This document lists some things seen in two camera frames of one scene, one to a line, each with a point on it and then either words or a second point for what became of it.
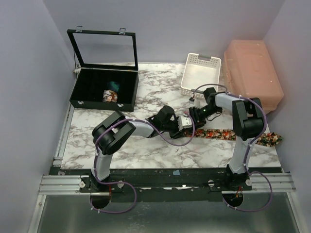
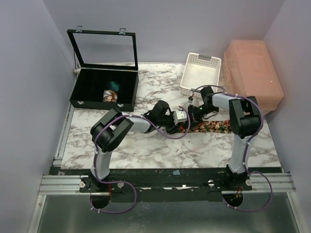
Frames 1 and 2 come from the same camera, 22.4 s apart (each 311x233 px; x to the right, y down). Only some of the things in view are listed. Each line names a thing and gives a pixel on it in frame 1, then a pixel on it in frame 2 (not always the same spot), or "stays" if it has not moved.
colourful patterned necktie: x=267 y=139 to x=224 y=126
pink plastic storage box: x=250 y=71 stays
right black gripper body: x=193 y=117 stays
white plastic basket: x=200 y=73 stays
